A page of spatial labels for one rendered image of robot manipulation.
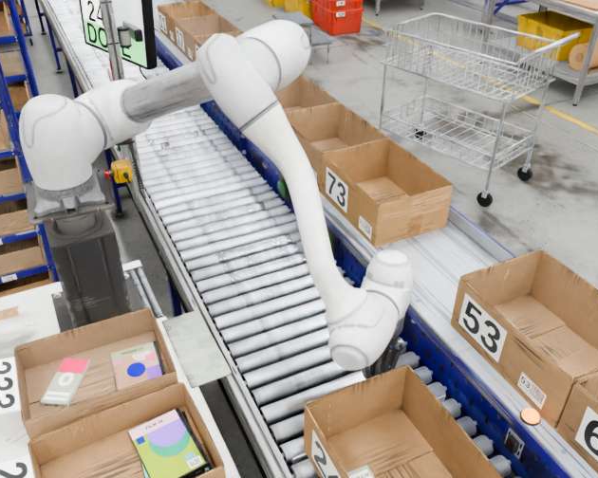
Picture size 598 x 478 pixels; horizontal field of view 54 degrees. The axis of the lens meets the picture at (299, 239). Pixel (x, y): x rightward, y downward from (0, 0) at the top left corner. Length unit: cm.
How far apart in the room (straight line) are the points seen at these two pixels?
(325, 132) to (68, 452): 165
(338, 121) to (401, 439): 150
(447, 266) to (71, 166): 115
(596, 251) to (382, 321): 273
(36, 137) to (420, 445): 122
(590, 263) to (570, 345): 198
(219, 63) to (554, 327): 114
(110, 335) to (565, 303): 130
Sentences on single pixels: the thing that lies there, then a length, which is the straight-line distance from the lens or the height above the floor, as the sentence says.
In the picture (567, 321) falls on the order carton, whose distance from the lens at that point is 181.
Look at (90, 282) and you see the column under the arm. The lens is 183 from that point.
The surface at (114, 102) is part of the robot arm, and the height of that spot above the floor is 142.
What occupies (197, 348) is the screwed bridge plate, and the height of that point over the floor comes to 75.
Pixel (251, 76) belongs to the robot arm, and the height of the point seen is 162.
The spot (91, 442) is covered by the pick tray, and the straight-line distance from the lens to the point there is 164.
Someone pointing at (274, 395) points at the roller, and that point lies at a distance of 168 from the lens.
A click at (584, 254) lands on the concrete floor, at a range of 377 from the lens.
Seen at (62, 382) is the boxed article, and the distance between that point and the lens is 179.
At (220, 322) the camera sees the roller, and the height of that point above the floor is 74.
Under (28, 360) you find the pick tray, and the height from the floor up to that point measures 79.
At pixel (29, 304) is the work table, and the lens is 211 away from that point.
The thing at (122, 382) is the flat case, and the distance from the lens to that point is 174.
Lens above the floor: 203
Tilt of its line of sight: 35 degrees down
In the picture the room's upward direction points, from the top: straight up
